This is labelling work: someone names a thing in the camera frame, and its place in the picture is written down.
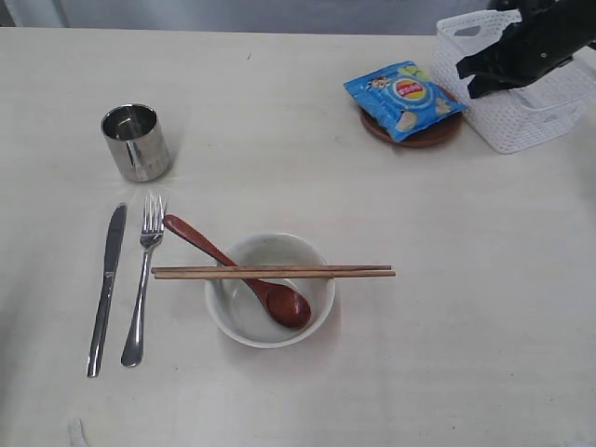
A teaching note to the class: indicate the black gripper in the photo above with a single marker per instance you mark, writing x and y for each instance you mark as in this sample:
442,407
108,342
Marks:
546,38

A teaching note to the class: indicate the white perforated plastic basket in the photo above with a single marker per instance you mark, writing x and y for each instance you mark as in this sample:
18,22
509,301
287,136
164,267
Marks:
512,120

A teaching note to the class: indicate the brown wooden plate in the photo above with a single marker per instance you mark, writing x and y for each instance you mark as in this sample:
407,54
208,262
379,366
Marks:
434,134

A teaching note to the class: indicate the blue Lay's chips bag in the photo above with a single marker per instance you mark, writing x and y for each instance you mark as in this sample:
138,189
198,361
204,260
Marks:
402,99

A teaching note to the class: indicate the brown wooden chopstick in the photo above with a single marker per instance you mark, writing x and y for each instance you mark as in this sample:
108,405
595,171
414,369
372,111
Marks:
271,275
270,268

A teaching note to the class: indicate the dark red wooden spoon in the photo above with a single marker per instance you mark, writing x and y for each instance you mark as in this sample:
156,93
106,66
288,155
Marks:
284,305

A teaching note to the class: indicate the white ceramic bowl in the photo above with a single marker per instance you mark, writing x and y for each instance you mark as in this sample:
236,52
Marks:
238,313

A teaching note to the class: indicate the silver metal moka pot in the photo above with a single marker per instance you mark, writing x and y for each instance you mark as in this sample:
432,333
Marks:
136,142

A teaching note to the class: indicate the silver metal fork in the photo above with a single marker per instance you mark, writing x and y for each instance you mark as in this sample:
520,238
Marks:
152,233

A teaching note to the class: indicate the silver metal knife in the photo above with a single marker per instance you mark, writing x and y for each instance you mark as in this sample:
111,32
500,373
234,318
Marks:
114,238

